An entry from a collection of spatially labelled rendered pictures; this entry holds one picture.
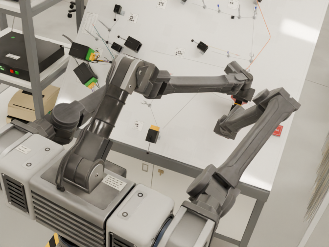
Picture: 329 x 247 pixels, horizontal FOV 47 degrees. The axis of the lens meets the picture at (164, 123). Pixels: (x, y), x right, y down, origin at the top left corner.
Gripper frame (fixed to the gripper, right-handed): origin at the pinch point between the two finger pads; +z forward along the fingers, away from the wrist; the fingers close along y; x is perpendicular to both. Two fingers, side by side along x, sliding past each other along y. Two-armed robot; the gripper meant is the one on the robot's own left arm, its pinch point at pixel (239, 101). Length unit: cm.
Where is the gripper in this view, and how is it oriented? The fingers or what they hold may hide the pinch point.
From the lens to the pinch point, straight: 176.9
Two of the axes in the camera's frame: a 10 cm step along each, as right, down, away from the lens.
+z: 0.2, 4.6, 8.9
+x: -4.3, 8.1, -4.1
